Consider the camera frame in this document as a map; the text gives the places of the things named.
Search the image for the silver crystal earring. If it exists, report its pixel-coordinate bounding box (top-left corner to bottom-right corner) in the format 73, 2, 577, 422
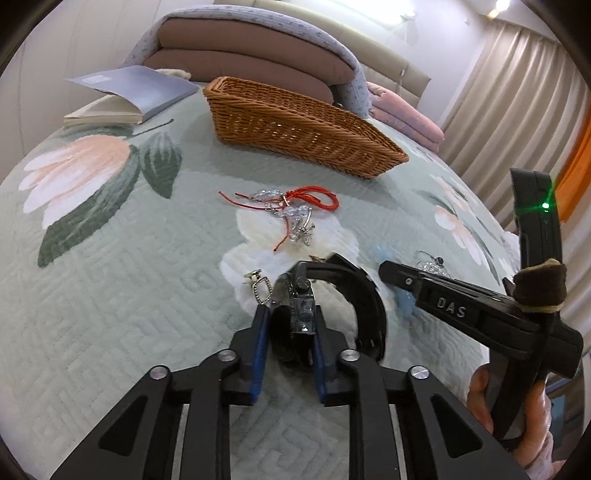
288, 223, 317, 244

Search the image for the beige curtain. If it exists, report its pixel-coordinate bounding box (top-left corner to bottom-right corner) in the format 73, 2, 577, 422
440, 17, 591, 223

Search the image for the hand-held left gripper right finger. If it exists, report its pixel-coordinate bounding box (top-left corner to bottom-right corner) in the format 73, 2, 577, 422
311, 307, 533, 480

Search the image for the black wrist watch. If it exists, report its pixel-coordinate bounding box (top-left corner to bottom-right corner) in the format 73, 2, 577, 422
269, 252, 389, 366

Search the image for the small silver earring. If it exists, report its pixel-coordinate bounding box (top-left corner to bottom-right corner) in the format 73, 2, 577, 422
243, 268, 273, 306

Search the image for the person's right hand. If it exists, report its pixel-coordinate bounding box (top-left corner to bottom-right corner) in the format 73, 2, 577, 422
465, 362, 556, 468

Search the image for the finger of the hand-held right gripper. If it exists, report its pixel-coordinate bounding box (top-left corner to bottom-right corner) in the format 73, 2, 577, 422
378, 260, 518, 343

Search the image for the brown wicker basket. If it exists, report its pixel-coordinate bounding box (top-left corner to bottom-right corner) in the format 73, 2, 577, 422
202, 76, 411, 181

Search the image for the orange curtain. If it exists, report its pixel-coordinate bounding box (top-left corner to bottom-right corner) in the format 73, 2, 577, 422
553, 133, 591, 224

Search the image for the floral green bedspread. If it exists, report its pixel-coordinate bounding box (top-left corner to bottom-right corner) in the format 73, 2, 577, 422
0, 68, 525, 480

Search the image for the clear crystal bead bracelet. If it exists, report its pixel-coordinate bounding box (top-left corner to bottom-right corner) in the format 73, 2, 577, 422
250, 187, 317, 221

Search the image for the silver crystal ring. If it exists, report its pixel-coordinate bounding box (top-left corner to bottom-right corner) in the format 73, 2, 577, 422
415, 250, 452, 278

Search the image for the brown pillow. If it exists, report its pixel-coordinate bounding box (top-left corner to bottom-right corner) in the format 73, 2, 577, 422
158, 20, 357, 80
140, 49, 348, 105

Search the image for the pink folded blanket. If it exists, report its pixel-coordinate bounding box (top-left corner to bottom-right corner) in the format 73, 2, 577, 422
366, 82, 446, 153

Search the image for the light blue hair clip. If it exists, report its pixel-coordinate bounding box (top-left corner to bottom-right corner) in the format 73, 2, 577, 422
373, 246, 417, 316

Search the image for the grey cover book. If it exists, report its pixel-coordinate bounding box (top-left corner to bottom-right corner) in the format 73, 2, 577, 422
63, 65, 201, 126

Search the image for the red string bracelet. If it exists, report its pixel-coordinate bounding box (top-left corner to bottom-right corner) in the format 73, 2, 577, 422
219, 184, 341, 253

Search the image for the beige padded headboard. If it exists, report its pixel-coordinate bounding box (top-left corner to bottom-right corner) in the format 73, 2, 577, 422
212, 0, 433, 100

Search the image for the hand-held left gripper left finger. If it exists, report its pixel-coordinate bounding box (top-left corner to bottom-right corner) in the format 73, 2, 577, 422
48, 305, 273, 480

